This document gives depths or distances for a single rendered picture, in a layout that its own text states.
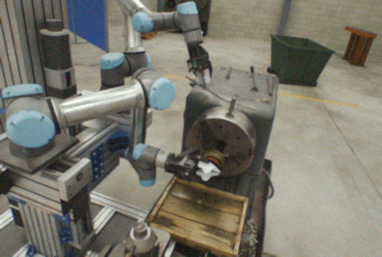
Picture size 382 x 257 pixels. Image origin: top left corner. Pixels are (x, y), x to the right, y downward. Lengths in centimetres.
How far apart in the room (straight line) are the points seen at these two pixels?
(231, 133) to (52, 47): 80
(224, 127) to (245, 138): 10
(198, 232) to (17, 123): 73
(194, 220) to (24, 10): 102
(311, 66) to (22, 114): 543
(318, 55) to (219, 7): 611
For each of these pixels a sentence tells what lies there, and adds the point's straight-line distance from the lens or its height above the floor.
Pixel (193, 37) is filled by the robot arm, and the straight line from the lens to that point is 108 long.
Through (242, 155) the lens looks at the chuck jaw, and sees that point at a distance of 116.
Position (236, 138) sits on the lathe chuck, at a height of 116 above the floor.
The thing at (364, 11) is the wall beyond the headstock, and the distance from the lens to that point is 1176.
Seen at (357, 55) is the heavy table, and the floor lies 32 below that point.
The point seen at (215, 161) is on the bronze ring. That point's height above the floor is 111.
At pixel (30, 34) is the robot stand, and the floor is 152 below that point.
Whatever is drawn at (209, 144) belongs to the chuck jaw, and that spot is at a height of 114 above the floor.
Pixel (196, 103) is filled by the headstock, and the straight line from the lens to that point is 132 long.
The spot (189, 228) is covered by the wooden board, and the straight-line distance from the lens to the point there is 112.
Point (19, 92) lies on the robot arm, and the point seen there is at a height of 139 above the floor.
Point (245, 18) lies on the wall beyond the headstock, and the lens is 1103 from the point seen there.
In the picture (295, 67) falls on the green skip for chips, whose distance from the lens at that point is 573.
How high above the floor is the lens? 175
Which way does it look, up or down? 25 degrees down
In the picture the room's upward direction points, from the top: 6 degrees clockwise
